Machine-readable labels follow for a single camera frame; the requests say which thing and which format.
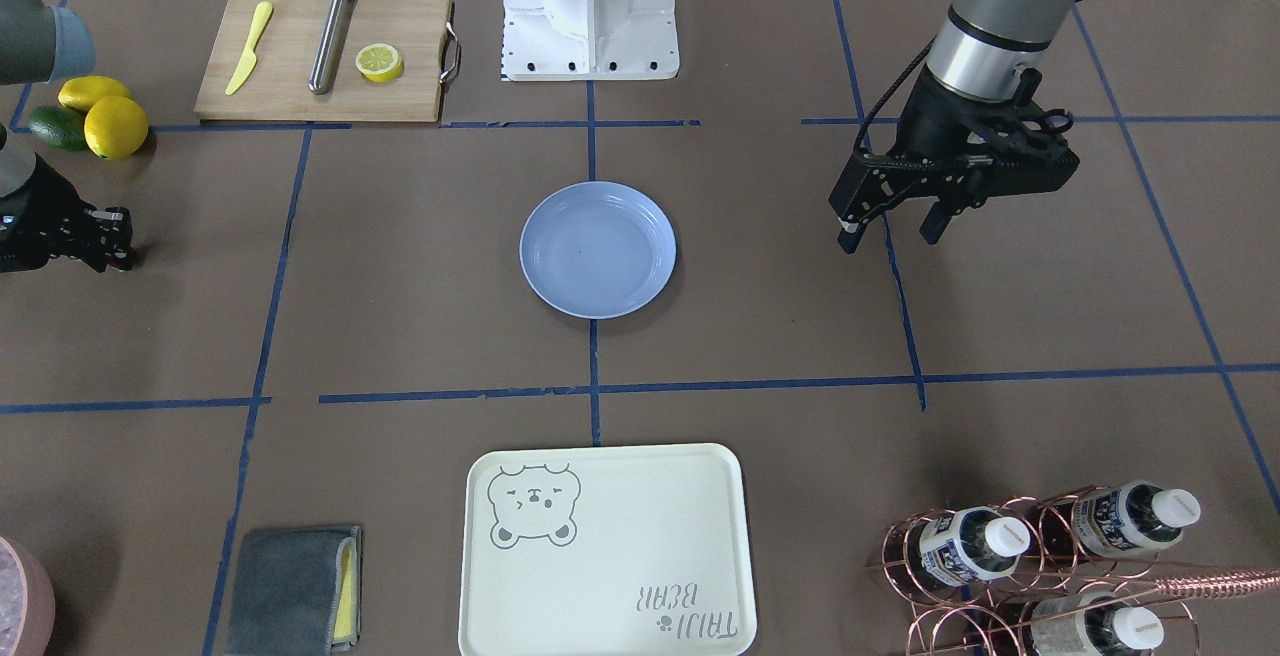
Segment green avocado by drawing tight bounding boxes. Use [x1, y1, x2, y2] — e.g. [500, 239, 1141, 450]
[28, 105, 88, 152]

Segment copper wire bottle rack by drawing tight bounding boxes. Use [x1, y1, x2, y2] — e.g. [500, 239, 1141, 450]
[865, 486, 1277, 655]

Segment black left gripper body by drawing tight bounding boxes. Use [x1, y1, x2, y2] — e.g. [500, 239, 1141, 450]
[828, 68, 1080, 224]

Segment tea bottle white cap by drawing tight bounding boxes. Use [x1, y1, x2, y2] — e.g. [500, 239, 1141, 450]
[916, 507, 1032, 587]

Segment cream bear tray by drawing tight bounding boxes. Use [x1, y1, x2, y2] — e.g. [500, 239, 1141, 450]
[458, 443, 758, 655]

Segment half lemon slice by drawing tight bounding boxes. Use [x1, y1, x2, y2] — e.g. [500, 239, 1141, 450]
[355, 44, 404, 83]

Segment blue plate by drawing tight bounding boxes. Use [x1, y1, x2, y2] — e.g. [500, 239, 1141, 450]
[518, 181, 678, 320]

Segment grey folded cloth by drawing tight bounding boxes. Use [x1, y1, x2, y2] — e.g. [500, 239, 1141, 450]
[224, 524, 364, 655]

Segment wooden cutting board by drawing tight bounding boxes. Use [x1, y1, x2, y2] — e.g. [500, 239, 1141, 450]
[193, 0, 454, 124]

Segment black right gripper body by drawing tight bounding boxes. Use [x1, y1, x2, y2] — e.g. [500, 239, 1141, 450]
[1, 158, 133, 273]

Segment steel muddler black cap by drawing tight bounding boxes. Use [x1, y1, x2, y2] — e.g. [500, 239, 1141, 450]
[308, 0, 355, 96]

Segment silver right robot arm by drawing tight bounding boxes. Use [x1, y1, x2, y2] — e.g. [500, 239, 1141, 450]
[1, 0, 137, 273]

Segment pink bowl with ice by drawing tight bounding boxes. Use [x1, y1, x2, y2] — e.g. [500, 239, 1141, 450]
[1, 537, 56, 655]

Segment yellow plastic knife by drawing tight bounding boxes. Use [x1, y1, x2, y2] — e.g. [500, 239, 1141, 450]
[224, 1, 274, 96]

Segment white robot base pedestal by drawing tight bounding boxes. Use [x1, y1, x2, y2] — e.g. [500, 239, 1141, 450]
[500, 0, 681, 82]

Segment yellow lemon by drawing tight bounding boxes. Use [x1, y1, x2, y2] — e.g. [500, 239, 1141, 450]
[84, 96, 150, 160]
[58, 74, 132, 113]

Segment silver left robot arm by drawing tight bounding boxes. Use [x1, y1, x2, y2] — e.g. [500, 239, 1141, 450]
[829, 0, 1084, 254]

